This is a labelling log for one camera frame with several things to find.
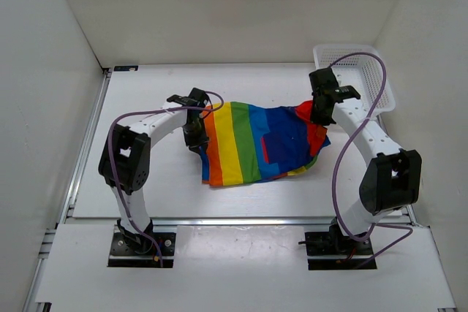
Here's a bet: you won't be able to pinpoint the rainbow striped shorts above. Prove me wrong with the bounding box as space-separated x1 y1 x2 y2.
200 101 331 187

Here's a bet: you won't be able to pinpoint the aluminium rail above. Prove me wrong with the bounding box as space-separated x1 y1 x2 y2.
64 215 411 227

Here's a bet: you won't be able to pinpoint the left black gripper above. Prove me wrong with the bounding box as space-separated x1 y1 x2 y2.
182 118 210 155

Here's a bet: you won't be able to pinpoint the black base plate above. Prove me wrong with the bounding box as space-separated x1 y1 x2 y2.
107 231 176 269
298 232 377 271

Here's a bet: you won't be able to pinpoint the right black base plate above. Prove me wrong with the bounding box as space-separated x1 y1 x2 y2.
298 232 377 271

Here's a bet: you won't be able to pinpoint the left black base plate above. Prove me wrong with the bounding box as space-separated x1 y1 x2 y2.
107 231 176 269

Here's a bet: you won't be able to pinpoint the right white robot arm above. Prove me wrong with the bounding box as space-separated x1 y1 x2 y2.
309 67 422 254

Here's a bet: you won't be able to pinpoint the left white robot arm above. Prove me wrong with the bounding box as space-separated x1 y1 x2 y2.
98 88 214 259

